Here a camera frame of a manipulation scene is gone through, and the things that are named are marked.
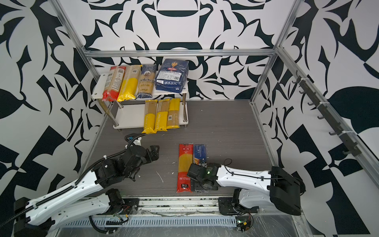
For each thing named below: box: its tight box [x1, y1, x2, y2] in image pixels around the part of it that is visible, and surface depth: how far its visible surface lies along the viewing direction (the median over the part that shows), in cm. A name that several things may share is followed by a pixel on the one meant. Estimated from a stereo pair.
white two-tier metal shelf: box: [151, 76, 190, 128], surface depth 83 cm
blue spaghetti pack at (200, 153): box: [193, 144, 207, 165], surface depth 91 cm
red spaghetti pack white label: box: [102, 65, 127, 102], surface depth 78 cm
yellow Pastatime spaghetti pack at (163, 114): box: [154, 98, 171, 132], surface depth 101 cm
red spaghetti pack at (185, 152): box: [176, 143, 194, 194], surface depth 87 cm
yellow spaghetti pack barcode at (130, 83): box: [116, 65, 143, 102], surface depth 79 cm
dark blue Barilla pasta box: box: [154, 58, 190, 94], surface depth 77 cm
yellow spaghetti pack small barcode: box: [166, 98, 181, 129], surface depth 102 cm
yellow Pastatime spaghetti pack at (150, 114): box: [141, 99, 158, 135], surface depth 101 cm
